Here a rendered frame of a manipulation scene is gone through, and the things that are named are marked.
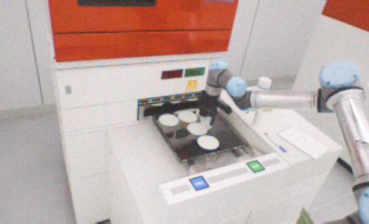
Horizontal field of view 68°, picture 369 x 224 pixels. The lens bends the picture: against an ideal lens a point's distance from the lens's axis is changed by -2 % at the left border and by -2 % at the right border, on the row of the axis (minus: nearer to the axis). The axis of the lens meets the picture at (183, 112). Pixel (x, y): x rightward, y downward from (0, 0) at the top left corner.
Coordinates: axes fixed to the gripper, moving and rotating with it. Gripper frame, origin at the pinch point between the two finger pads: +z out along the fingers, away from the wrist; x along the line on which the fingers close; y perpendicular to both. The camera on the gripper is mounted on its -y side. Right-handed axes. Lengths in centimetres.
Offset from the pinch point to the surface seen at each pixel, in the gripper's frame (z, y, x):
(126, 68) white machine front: -24.2, 42.3, -6.3
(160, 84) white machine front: -13.8, 26.5, -14.0
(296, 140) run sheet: -5.5, -39.4, 10.3
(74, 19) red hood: -48, 60, 8
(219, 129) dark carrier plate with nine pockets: 1.4, -5.2, -1.4
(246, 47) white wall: 34, -73, -227
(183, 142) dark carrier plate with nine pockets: 1.4, 12.9, 11.8
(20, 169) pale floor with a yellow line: 91, 131, -45
